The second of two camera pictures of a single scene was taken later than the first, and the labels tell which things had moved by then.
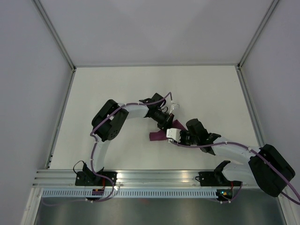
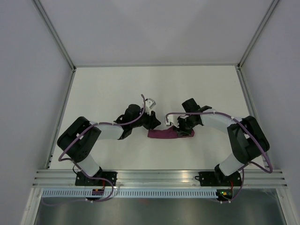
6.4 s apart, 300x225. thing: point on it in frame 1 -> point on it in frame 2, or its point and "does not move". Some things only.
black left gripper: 167,122 -> 152,121
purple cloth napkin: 161,134 does not move
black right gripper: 182,132 -> 179,120
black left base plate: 91,178 does not move
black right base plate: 210,179 does not move
